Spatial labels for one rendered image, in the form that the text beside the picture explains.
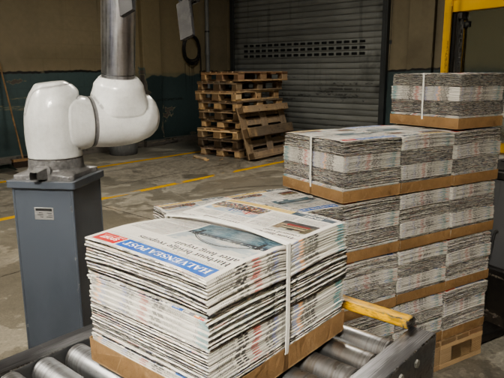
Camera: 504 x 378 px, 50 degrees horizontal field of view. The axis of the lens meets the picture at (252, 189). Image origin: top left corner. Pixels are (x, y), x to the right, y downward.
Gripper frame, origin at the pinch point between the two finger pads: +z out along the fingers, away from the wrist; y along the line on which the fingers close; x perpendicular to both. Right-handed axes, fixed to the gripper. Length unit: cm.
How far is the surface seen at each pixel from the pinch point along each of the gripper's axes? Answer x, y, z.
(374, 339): 12, -37, 58
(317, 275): 10, -22, 45
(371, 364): 15, -28, 61
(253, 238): 5.7, -10.8, 37.6
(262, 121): -388, -615, -193
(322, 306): 8, -26, 51
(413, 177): -11, -143, 14
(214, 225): -4.2, -12.9, 33.8
